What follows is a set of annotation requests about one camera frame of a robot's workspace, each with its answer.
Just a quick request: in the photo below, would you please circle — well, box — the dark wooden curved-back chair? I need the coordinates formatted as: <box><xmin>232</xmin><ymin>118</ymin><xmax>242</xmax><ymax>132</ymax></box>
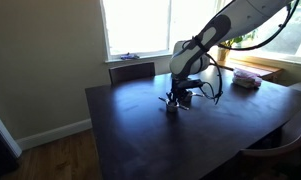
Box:
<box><xmin>239</xmin><ymin>108</ymin><xmax>301</xmax><ymax>180</ymax></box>

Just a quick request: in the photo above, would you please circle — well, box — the clear plastic food bag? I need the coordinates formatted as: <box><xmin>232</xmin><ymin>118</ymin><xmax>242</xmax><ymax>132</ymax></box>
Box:
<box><xmin>232</xmin><ymin>66</ymin><xmax>263</xmax><ymax>89</ymax></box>

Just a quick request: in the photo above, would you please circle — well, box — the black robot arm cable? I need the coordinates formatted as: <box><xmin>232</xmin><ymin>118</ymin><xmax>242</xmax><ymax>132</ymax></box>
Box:
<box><xmin>189</xmin><ymin>0</ymin><xmax>301</xmax><ymax>105</ymax></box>

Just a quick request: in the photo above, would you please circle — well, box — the wooden side cabinet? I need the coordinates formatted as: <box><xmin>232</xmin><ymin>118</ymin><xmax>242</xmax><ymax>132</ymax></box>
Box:
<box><xmin>218</xmin><ymin>58</ymin><xmax>284</xmax><ymax>83</ymax></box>

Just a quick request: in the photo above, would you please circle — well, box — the blue item on sill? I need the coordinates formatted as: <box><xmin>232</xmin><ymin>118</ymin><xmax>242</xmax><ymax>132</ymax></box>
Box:
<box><xmin>119</xmin><ymin>52</ymin><xmax>141</xmax><ymax>61</ymax></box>

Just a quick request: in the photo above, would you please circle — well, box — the wrist-mounted camera box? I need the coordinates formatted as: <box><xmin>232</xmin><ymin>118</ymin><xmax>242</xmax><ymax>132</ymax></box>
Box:
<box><xmin>181</xmin><ymin>78</ymin><xmax>205</xmax><ymax>89</ymax></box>

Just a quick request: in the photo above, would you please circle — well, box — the dark wooden straight-back chair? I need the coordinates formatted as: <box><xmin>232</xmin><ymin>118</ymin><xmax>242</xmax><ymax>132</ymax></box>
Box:
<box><xmin>108</xmin><ymin>61</ymin><xmax>157</xmax><ymax>85</ymax></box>

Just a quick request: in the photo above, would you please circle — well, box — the white door frame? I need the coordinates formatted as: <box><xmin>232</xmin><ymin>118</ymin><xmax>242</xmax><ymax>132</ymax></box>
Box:
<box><xmin>0</xmin><ymin>104</ymin><xmax>23</xmax><ymax>158</ymax></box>

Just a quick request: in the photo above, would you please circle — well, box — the potted green plant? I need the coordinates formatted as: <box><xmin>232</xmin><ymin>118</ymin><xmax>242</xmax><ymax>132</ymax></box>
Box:
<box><xmin>217</xmin><ymin>29</ymin><xmax>258</xmax><ymax>62</ymax></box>

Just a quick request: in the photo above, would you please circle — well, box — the small steel measuring cup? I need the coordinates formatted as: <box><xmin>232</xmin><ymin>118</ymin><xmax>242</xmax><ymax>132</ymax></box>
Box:
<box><xmin>176</xmin><ymin>103</ymin><xmax>190</xmax><ymax>111</ymax></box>

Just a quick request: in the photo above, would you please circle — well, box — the white framed window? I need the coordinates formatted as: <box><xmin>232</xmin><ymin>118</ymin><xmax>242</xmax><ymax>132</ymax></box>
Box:
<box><xmin>99</xmin><ymin>0</ymin><xmax>221</xmax><ymax>64</ymax></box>
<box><xmin>219</xmin><ymin>0</ymin><xmax>301</xmax><ymax>65</ymax></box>

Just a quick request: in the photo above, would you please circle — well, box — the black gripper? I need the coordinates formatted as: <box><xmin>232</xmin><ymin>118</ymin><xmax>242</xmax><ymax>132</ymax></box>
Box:
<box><xmin>167</xmin><ymin>76</ymin><xmax>191</xmax><ymax>104</ymax></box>

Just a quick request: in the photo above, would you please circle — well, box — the medium steel measuring cup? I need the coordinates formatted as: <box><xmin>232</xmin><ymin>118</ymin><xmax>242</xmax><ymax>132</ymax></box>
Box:
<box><xmin>165</xmin><ymin>101</ymin><xmax>180</xmax><ymax>113</ymax></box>

